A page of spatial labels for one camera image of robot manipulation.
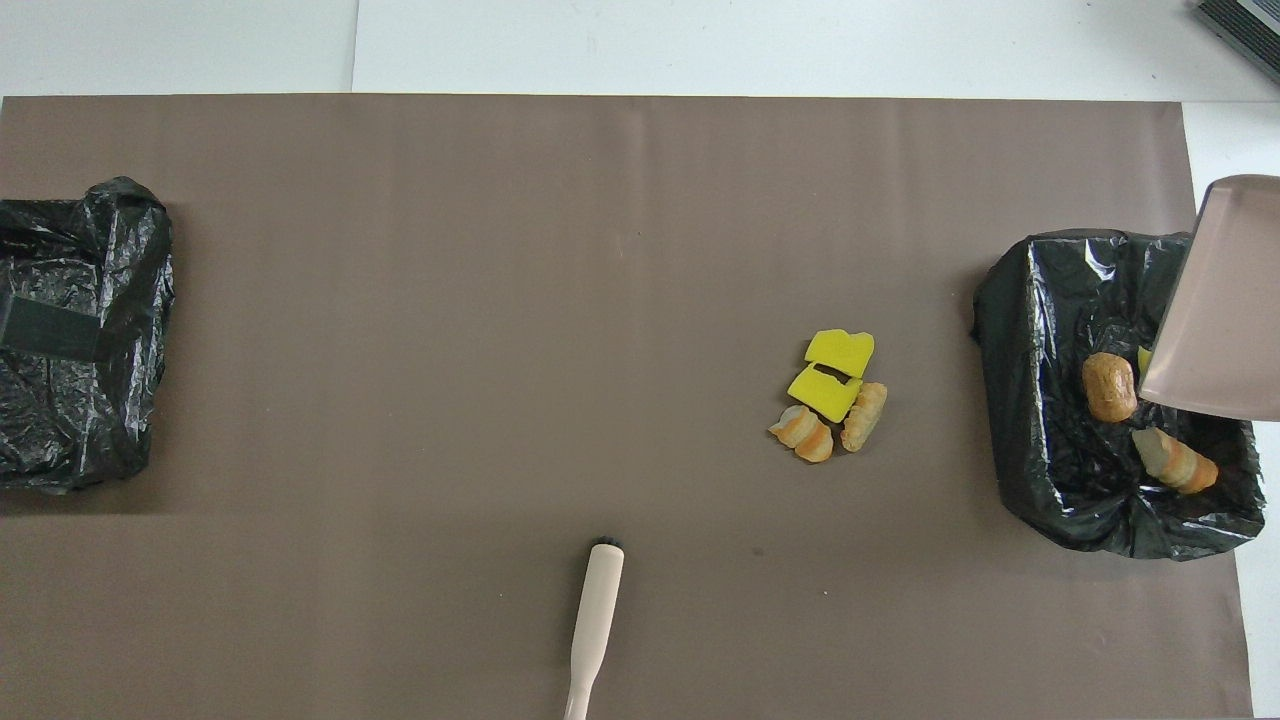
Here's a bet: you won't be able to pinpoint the striped toy croissant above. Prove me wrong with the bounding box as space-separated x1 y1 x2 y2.
1131 426 1220 496
767 404 835 464
841 381 888 453

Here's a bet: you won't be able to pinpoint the yellow sponge piece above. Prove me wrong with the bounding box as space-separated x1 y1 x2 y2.
786 364 864 424
804 329 876 379

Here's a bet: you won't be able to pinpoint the beige hand brush black bristles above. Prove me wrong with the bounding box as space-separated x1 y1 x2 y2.
562 538 626 720

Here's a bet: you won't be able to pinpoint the golden bread roll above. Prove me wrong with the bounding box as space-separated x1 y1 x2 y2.
1081 351 1139 424

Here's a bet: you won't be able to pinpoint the beige plastic dustpan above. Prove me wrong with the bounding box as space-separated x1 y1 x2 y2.
1138 174 1280 422

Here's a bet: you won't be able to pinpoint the black bag lined bin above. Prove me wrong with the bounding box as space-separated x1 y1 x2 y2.
0 177 175 493
972 231 1267 561

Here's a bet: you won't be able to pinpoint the brown paper table mat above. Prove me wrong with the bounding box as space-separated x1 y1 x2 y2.
0 95 1253 720

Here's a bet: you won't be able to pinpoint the dark green tape strip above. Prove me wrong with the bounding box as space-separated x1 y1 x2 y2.
0 296 116 363

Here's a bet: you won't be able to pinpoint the dark ribbed device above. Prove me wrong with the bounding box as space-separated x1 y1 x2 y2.
1195 0 1280 86

